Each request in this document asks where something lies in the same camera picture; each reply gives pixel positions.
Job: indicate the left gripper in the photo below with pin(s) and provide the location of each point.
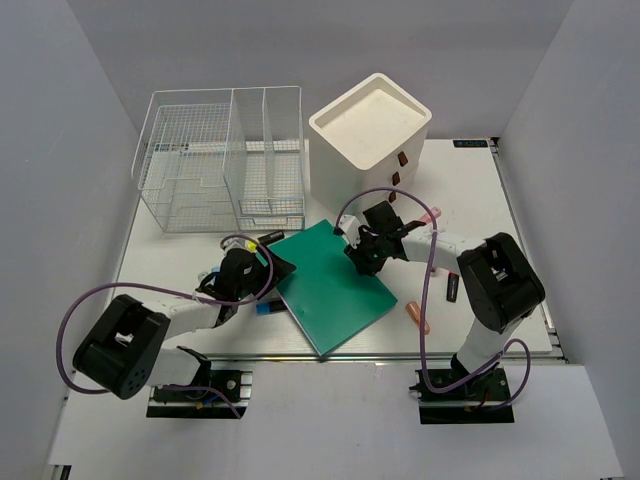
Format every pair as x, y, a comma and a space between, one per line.
280, 268

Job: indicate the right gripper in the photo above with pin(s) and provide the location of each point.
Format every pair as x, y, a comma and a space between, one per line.
363, 267

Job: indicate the yellow highlighter marker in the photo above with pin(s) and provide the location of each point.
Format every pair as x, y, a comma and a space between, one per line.
265, 240

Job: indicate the blue highlighter marker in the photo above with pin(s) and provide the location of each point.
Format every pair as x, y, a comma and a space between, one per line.
270, 307

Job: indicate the green plastic folder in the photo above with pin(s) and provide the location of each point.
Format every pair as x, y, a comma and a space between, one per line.
328, 299

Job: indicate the pink highlighter marker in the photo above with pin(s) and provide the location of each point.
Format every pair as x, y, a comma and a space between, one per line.
452, 287

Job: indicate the white drawer cabinet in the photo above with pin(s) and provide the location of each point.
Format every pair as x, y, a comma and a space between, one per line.
370, 136

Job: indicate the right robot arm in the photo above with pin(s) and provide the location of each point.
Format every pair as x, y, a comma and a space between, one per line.
501, 285

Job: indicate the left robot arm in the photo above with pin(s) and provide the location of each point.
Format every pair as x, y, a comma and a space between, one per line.
124, 350

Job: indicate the orange transparent lead case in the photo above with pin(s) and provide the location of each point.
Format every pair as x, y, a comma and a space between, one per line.
414, 312

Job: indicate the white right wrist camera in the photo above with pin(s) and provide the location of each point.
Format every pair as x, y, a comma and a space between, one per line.
348, 229

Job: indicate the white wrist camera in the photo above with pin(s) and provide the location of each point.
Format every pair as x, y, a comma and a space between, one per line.
234, 242
348, 229

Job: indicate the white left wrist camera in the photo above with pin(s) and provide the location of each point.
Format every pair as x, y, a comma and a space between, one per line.
234, 242

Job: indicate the white wire mesh organizer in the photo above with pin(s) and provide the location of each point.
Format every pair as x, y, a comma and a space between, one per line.
223, 160

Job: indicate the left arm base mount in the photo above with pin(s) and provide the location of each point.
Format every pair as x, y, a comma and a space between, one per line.
221, 394

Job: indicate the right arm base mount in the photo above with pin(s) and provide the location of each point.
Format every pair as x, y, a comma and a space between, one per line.
476, 402

